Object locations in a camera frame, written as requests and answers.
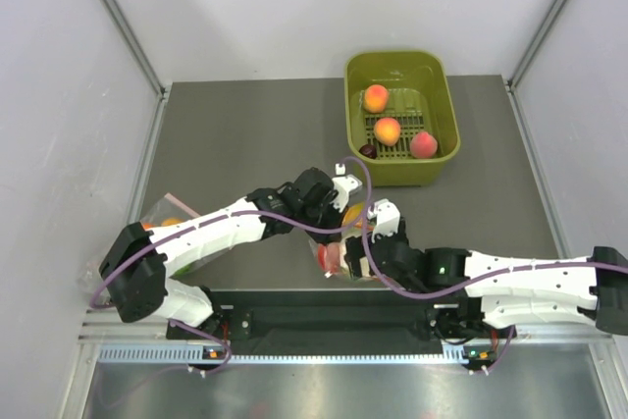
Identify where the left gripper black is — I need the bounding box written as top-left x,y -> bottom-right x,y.
297,193 -> 348,246

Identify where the fake orange yellow mango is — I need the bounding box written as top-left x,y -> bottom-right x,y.
341,202 -> 364,229

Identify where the clear zip bag red seal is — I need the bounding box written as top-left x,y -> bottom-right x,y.
310,199 -> 400,282

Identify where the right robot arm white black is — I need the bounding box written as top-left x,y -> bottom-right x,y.
340,235 -> 627,338

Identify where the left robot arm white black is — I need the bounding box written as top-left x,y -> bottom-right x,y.
99,168 -> 361,338

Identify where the dark fake plum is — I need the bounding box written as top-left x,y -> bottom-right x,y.
358,143 -> 378,160

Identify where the fake peach middle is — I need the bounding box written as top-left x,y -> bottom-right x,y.
373,117 -> 401,147

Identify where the fake peach pink right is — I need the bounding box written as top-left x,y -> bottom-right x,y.
409,131 -> 438,159

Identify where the fake peach back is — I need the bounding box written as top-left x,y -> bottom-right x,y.
363,84 -> 389,114

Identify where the fake green fruit in bag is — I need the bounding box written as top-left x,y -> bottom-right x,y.
173,266 -> 192,277

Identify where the olive green plastic basin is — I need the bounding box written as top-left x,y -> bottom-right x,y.
344,50 -> 461,186

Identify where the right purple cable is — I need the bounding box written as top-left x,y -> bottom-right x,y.
361,212 -> 628,376

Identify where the purple cable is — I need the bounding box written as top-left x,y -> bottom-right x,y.
361,212 -> 628,376
90,156 -> 373,376

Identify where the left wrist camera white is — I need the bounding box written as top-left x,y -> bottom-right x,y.
332,163 -> 362,210

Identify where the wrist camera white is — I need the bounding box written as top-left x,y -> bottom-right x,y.
332,163 -> 362,210
367,198 -> 401,242

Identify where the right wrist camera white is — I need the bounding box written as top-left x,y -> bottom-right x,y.
367,198 -> 401,242

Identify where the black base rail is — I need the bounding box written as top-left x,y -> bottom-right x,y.
167,290 -> 495,354

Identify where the grey slotted cable duct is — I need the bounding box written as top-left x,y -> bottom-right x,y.
97,343 -> 497,366

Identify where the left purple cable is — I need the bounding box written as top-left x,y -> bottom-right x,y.
90,156 -> 373,376

